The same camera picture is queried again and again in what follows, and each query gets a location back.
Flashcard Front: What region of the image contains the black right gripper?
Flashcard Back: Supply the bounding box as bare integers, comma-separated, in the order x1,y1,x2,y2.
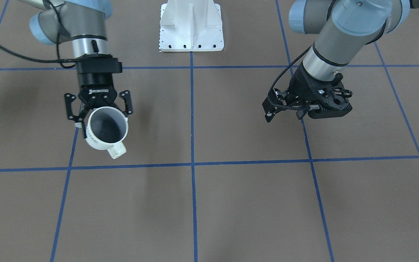
63,54,133,139

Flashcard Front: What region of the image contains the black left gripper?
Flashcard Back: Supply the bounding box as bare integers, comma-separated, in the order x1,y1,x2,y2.
262,65,343,123

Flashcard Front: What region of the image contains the white HOME mug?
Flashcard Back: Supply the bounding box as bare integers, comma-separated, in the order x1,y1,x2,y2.
85,107,128,159

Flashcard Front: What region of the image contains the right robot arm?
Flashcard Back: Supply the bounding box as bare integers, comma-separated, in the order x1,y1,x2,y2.
24,0,133,128

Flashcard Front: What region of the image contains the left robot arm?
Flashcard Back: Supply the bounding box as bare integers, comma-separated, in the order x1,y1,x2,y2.
262,0,412,123

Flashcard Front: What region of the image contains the brown gridded table mat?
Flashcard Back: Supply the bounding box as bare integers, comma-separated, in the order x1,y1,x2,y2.
0,0,419,262

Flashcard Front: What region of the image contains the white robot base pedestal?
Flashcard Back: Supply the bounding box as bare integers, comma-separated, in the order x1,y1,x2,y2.
159,0,224,52

